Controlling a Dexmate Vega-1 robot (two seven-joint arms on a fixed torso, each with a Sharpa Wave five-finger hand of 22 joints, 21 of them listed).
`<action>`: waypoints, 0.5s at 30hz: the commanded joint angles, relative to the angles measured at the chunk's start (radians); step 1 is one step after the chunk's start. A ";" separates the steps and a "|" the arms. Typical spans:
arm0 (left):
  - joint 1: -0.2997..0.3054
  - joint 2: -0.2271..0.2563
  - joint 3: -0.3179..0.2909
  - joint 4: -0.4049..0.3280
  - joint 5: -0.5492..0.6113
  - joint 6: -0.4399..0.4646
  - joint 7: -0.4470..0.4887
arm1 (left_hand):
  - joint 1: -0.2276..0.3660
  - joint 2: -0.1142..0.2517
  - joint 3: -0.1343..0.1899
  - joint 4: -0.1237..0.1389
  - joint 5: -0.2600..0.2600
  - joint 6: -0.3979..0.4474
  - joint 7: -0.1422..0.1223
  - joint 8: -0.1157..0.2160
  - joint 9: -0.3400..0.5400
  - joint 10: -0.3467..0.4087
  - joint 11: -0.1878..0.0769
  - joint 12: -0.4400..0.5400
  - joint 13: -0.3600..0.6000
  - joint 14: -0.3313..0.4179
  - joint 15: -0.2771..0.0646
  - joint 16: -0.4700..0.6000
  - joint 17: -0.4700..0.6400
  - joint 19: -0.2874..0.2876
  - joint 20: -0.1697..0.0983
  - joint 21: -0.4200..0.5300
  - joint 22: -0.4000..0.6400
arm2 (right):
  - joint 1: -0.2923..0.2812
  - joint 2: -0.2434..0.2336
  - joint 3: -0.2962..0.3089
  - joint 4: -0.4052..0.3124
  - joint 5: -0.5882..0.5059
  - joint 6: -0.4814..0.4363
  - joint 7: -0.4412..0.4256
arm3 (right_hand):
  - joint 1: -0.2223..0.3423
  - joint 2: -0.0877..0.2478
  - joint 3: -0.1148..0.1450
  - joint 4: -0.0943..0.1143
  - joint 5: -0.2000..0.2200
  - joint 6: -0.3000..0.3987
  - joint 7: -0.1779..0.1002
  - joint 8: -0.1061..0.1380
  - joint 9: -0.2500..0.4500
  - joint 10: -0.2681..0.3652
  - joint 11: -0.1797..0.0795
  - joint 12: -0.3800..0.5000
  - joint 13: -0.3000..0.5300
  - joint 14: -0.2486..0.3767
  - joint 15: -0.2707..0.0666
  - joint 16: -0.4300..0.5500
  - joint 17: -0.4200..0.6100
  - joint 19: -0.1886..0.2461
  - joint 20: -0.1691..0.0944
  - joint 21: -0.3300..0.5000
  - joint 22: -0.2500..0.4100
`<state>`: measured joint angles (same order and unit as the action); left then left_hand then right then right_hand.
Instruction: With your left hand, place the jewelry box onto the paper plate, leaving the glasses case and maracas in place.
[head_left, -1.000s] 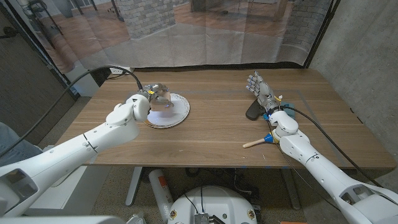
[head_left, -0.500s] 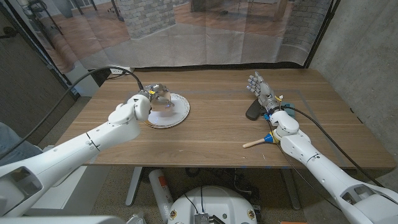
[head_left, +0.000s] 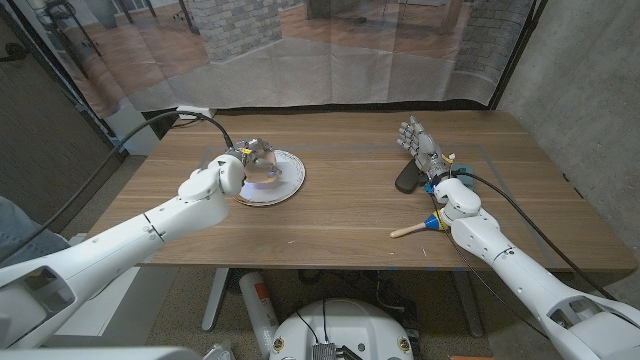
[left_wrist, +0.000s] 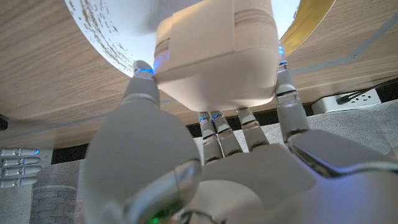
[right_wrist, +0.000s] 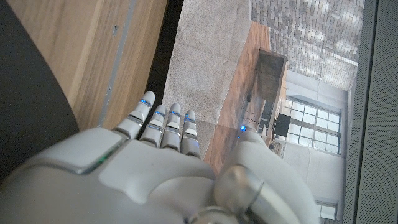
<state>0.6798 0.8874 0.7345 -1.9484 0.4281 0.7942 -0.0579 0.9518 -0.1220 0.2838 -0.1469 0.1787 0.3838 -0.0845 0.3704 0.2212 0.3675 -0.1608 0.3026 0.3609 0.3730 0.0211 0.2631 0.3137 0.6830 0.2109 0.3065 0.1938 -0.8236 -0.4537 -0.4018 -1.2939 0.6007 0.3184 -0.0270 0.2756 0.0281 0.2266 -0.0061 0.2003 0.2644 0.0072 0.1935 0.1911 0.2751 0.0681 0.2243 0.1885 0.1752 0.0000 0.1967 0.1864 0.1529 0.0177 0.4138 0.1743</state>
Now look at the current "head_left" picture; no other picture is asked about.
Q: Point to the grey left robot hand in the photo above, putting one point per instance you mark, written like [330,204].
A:
[255,150]

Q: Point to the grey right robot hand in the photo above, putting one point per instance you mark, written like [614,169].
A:
[425,147]

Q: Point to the beige square jewelry box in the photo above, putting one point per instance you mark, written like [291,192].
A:
[262,175]

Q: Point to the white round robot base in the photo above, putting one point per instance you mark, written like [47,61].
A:
[345,327]

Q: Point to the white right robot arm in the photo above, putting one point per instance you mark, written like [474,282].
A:
[520,275]

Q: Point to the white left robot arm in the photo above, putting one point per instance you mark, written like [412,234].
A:
[125,245]

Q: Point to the dark grey glasses case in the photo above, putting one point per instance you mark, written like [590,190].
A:
[406,179]

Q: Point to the white paper plate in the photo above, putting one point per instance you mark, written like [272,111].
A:
[291,175]

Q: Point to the teal rectangular case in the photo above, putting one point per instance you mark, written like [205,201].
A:
[466,176]

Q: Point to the blue yellow wooden maraca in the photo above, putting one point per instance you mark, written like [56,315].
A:
[430,222]

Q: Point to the white power strip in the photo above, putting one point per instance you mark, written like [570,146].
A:
[187,111]

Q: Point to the printed room backdrop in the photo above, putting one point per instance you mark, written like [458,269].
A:
[325,55]

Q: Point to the black backdrop stand pole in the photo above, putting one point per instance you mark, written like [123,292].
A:
[517,55]

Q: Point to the grey table leg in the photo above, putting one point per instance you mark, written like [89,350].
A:
[215,300]
[469,305]

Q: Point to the white cylinder with orange label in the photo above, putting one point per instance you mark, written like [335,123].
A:
[259,310]

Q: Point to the person in blue jeans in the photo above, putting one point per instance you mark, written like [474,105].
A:
[25,235]

